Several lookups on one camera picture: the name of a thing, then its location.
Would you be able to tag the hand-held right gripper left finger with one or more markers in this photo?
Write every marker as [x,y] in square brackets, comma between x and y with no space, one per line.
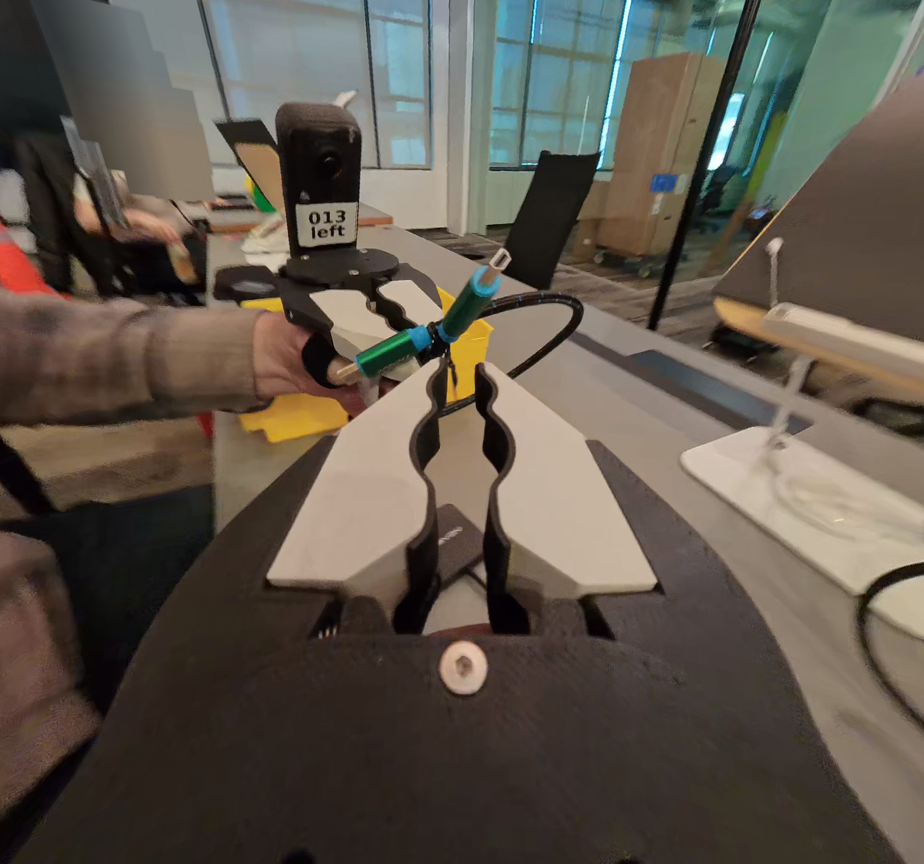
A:
[361,518]

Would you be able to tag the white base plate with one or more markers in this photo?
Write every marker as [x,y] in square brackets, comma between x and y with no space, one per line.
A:
[751,482]

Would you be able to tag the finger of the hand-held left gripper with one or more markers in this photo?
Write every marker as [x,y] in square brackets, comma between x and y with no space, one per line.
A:
[361,319]
[412,304]

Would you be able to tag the open laptop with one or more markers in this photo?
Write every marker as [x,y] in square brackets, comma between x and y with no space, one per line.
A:
[253,157]

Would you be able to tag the black office chair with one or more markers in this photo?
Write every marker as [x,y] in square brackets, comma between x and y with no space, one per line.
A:
[556,215]

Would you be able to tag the black tilted board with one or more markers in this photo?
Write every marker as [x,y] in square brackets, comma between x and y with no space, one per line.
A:
[866,215]

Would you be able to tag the person's left hand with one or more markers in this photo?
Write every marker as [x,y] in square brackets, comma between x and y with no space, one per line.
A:
[282,366]

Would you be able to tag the person's left forearm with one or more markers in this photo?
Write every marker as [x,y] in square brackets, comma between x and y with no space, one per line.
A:
[130,359]

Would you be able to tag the yellow plastic bin stack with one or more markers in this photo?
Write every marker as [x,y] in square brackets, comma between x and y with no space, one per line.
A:
[296,417]

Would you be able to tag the black port adapter box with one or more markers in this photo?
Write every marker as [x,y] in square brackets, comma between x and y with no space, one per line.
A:
[459,540]

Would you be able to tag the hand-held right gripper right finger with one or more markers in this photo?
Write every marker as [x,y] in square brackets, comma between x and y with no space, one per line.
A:
[571,518]

